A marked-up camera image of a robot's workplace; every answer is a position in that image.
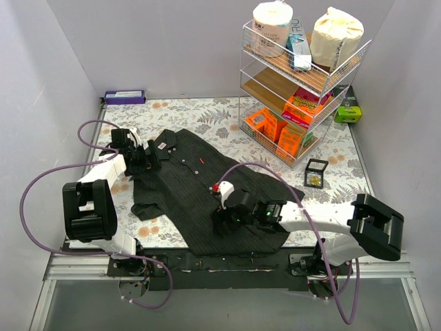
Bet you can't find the black pinstriped shirt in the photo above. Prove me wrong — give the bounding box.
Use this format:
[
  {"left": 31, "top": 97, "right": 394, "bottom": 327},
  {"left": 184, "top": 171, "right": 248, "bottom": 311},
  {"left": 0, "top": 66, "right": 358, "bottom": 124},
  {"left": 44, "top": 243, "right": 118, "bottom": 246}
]
[{"left": 131, "top": 129, "right": 288, "bottom": 256}]

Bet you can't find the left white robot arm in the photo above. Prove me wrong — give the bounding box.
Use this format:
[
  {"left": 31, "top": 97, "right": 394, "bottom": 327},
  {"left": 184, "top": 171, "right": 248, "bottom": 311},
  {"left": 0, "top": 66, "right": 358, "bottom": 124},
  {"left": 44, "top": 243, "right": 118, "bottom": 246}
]
[{"left": 62, "top": 128, "right": 161, "bottom": 276}]

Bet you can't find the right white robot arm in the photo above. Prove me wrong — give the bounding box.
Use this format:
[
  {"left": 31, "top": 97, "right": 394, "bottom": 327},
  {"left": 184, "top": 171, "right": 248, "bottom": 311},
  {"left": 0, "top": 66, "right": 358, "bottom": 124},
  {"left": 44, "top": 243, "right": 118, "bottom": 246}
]
[{"left": 211, "top": 188, "right": 404, "bottom": 274}]

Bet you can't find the gold brooch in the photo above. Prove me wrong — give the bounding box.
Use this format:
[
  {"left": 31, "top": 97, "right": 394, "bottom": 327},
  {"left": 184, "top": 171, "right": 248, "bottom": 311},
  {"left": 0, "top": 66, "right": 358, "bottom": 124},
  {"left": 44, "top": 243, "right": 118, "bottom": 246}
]
[{"left": 309, "top": 176, "right": 322, "bottom": 186}]

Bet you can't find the black brooch display box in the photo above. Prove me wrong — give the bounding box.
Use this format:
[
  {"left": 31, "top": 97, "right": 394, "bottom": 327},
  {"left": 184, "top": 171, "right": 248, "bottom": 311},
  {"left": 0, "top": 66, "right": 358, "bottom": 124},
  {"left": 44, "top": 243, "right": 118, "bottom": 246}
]
[{"left": 304, "top": 158, "right": 329, "bottom": 189}]

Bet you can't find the purple flat box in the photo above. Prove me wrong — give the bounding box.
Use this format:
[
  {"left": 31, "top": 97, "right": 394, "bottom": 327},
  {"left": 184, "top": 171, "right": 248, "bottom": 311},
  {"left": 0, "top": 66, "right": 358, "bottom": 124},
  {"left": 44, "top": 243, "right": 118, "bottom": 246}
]
[{"left": 103, "top": 90, "right": 146, "bottom": 106}]

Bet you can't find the orange box left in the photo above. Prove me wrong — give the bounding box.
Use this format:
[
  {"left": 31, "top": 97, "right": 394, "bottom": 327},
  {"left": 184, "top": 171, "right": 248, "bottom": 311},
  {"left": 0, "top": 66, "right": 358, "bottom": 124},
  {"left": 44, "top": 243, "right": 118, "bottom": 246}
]
[{"left": 245, "top": 108, "right": 287, "bottom": 142}]

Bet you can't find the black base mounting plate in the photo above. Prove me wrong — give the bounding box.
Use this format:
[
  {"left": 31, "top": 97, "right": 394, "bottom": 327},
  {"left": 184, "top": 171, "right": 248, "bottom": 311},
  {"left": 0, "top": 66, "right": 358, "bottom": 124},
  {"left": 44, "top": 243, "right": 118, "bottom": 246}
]
[{"left": 106, "top": 247, "right": 345, "bottom": 293}]

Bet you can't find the floral tablecloth mat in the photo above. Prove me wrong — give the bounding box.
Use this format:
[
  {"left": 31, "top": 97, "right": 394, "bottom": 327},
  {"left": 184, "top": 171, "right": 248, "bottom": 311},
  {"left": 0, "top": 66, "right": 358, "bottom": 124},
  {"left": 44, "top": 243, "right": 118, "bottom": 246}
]
[{"left": 98, "top": 97, "right": 369, "bottom": 254}]

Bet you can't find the orange pink snack box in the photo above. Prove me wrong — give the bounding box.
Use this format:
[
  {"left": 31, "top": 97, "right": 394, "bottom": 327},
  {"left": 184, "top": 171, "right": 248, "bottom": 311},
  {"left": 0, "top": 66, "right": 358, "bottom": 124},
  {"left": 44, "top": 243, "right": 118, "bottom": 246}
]
[{"left": 282, "top": 87, "right": 332, "bottom": 129}]

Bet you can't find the green black box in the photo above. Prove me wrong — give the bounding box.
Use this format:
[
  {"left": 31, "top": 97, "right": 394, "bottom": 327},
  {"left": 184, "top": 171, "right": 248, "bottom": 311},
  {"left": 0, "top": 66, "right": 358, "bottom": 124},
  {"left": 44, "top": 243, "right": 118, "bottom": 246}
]
[{"left": 334, "top": 86, "right": 362, "bottom": 123}]

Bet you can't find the blue white toothpaste box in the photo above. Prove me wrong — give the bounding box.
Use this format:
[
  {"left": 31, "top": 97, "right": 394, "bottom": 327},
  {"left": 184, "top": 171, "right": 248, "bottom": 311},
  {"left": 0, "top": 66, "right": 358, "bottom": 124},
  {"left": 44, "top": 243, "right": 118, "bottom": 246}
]
[{"left": 287, "top": 18, "right": 312, "bottom": 71}]

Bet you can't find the white toilet paper roll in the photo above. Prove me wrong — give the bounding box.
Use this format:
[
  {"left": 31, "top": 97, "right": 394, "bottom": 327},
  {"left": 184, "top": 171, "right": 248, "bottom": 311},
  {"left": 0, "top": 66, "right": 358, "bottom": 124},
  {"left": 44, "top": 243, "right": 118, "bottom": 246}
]
[{"left": 252, "top": 1, "right": 293, "bottom": 57}]

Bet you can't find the cream toilet paper roll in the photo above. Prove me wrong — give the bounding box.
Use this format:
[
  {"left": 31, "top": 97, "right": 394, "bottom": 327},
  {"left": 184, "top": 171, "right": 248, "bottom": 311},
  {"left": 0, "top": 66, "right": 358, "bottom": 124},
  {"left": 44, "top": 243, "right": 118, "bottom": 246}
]
[{"left": 310, "top": 7, "right": 364, "bottom": 72}]

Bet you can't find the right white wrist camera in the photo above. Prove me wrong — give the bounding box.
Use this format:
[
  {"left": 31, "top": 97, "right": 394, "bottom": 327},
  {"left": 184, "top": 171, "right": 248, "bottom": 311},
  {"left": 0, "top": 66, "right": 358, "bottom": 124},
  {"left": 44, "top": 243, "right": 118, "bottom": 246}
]
[{"left": 213, "top": 181, "right": 234, "bottom": 209}]

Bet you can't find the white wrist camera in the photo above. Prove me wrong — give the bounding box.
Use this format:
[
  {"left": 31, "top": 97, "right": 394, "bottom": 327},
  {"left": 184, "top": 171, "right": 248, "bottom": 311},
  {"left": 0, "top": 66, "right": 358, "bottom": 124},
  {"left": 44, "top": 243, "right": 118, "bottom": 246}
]
[
  {"left": 213, "top": 181, "right": 234, "bottom": 209},
  {"left": 127, "top": 128, "right": 143, "bottom": 148}
]

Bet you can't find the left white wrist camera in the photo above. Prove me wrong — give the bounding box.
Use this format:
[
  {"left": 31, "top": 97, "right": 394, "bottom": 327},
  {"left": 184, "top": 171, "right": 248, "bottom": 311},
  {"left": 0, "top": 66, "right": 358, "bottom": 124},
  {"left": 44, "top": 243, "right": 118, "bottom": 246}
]
[{"left": 127, "top": 128, "right": 143, "bottom": 148}]

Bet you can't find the white wire shelf rack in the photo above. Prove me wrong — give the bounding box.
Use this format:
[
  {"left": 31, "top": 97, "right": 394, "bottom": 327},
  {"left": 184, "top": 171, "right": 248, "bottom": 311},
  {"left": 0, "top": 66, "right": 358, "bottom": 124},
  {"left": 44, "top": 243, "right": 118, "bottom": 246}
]
[{"left": 238, "top": 22, "right": 370, "bottom": 167}]

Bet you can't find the aluminium frame rail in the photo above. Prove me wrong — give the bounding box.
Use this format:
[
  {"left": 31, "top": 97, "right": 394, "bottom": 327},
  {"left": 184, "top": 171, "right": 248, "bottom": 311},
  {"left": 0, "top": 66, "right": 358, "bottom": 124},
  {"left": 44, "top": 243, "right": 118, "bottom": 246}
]
[{"left": 28, "top": 251, "right": 114, "bottom": 331}]

